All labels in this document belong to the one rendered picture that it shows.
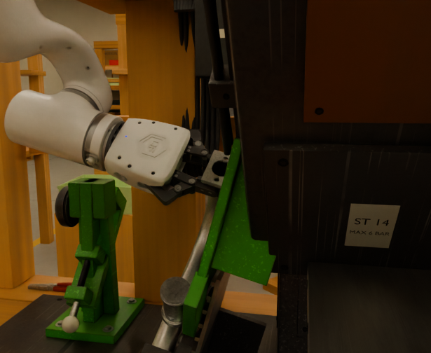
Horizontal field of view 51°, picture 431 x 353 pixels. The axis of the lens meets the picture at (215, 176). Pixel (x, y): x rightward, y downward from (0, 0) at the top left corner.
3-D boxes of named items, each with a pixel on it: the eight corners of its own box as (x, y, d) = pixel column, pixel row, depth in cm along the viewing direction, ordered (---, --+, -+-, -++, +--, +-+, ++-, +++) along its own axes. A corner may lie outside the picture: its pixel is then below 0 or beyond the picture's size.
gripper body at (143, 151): (89, 155, 60) (167, 179, 59) (122, 102, 66) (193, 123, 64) (99, 184, 67) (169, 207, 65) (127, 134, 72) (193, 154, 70)
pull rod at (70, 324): (74, 337, 73) (72, 304, 72) (58, 335, 74) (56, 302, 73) (90, 321, 78) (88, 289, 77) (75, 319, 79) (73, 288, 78)
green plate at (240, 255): (253, 328, 53) (307, 158, 48) (187, 305, 54) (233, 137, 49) (263, 288, 64) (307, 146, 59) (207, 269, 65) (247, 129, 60)
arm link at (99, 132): (76, 146, 60) (96, 152, 60) (106, 100, 65) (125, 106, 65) (87, 179, 67) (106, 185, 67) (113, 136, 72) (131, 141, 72)
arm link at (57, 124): (114, 139, 73) (85, 178, 67) (42, 117, 75) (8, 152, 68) (111, 98, 67) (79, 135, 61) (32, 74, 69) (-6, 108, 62)
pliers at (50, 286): (99, 285, 105) (99, 281, 105) (92, 295, 100) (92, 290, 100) (33, 284, 106) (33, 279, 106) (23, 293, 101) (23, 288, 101)
